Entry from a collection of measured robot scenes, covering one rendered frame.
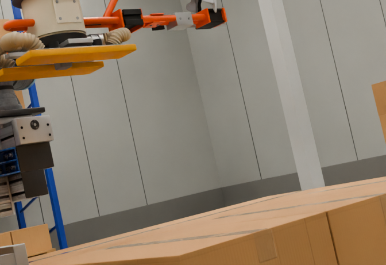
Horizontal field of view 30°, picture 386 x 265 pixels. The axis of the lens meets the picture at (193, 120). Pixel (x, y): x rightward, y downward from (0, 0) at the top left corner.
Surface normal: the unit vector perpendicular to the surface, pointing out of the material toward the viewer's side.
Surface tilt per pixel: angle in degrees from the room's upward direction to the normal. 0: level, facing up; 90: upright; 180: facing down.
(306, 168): 90
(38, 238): 90
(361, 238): 90
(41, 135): 90
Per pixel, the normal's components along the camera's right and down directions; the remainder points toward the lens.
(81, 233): 0.68, -0.21
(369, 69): -0.70, 0.10
